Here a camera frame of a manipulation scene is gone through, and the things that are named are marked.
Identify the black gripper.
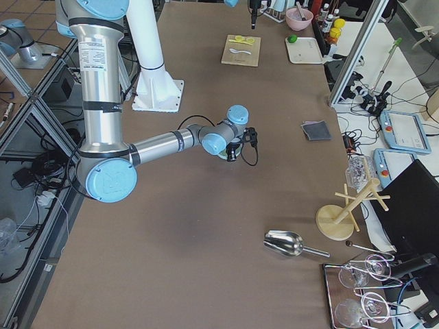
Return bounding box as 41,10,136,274
226,143,242,162

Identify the light green bowl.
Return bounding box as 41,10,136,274
217,149,228,160

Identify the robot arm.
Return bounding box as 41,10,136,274
56,0,248,203
223,0,265,29

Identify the pink bowl with ice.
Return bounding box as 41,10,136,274
285,8,314,31

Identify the yellow plastic knife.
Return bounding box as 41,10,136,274
228,38,254,45

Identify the green lime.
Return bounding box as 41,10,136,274
287,34,298,43

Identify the bamboo cutting board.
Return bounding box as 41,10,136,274
221,34,261,67

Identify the cream rabbit tray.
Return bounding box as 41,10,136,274
285,37,323,64

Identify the grey folded cloth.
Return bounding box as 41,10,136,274
301,121,332,141

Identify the metal scoop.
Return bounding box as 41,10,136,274
263,230,331,258

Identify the wooden mug tree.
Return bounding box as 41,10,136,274
316,156,390,241

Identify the near teach pendant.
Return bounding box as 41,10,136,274
373,148,418,188

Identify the teach pendant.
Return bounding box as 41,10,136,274
373,148,418,188
379,110,431,154

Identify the far teach pendant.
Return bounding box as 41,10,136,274
379,110,431,154

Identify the wine glass rack tray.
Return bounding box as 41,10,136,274
322,254,411,328

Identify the black monitor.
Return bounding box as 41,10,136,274
374,160,438,256

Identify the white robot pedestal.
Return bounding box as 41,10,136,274
126,0,184,113

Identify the aluminium frame post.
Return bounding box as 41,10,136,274
328,0,388,108

